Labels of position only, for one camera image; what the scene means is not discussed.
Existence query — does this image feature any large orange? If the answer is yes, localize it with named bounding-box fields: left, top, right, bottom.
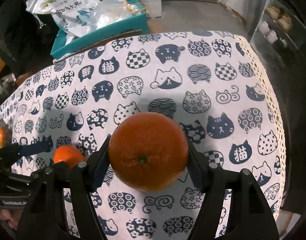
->
left=109, top=112, right=188, bottom=191

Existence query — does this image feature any teal storage box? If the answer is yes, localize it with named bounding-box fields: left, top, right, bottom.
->
left=51, top=12, right=149, bottom=60

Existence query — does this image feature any small mandarin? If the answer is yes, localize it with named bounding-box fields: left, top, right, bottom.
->
left=53, top=145, right=84, bottom=168

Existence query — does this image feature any white printed rice bag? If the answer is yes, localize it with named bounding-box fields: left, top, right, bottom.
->
left=26, top=0, right=100, bottom=37

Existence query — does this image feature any cat pattern tablecloth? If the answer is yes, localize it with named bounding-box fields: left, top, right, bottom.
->
left=0, top=31, right=285, bottom=239

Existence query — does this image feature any clear plastic bag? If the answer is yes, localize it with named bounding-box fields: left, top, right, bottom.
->
left=88, top=0, right=146, bottom=31

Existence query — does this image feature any black hanging coat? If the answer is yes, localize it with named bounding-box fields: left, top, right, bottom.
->
left=0, top=0, right=59, bottom=76

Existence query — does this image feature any person's hand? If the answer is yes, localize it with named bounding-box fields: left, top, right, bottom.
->
left=0, top=209, right=22, bottom=230

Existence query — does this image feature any shoe rack with shoes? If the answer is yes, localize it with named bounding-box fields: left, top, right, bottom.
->
left=250, top=0, right=306, bottom=65

